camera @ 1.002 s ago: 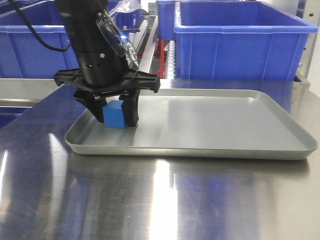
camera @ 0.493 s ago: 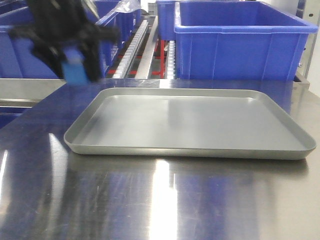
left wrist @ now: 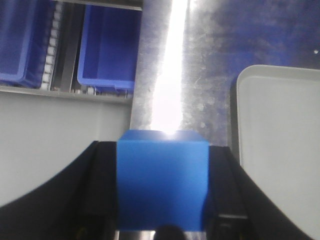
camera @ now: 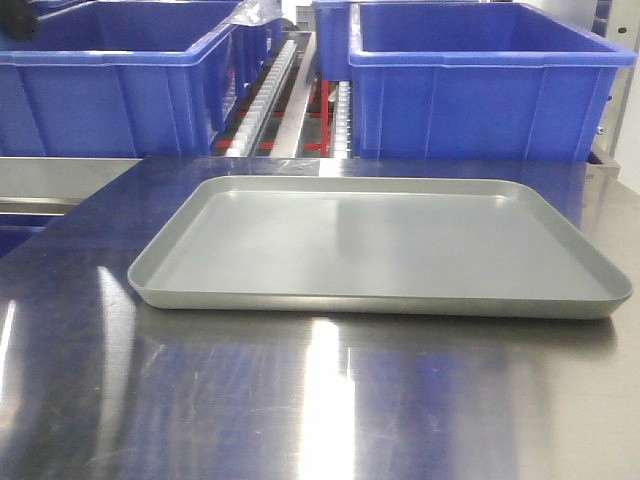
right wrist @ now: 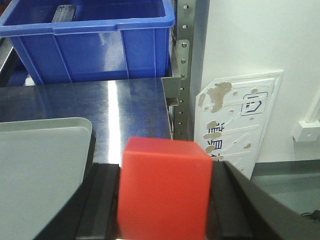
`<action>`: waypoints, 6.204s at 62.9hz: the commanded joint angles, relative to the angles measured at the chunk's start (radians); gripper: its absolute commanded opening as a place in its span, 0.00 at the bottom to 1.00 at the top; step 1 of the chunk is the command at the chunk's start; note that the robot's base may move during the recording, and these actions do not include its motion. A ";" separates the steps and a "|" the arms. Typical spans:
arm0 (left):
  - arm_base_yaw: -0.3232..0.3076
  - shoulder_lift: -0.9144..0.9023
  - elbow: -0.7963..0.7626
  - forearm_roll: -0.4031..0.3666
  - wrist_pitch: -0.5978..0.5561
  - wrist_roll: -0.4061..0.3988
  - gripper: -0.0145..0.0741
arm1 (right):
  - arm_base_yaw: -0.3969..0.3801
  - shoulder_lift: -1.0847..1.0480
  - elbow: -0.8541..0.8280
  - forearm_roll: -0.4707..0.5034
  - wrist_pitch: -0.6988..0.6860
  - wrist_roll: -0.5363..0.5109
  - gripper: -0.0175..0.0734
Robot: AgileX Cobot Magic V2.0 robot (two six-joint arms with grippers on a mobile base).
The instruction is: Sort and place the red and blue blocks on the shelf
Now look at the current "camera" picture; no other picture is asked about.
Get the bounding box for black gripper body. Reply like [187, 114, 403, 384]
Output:
[0, 0, 38, 41]

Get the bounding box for blue bin lower shelf left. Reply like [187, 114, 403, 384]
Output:
[0, 213, 59, 257]

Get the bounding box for blue plastic bin centre-left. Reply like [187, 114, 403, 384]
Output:
[0, 0, 241, 159]

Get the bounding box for clear plastic bag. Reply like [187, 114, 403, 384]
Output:
[229, 0, 282, 27]

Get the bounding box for blue bin behind centre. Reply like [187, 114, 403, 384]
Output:
[232, 18, 282, 98]

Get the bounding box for white roller track left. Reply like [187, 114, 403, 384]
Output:
[226, 40, 297, 158]

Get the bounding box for white roller track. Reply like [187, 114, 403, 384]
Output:
[226, 40, 297, 158]
[332, 81, 351, 159]

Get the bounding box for blue bin behind right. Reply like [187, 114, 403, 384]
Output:
[312, 1, 360, 82]

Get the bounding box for white roller track right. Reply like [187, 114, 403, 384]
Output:
[332, 81, 351, 159]

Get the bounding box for grey metal tray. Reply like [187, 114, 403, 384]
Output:
[128, 175, 633, 320]

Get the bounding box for blue plastic bin right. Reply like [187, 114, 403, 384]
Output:
[348, 1, 636, 162]

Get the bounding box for steel shelf front rail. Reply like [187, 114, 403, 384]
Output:
[1, 157, 139, 216]

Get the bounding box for red shelf frame bars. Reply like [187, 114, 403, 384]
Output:
[211, 80, 333, 157]

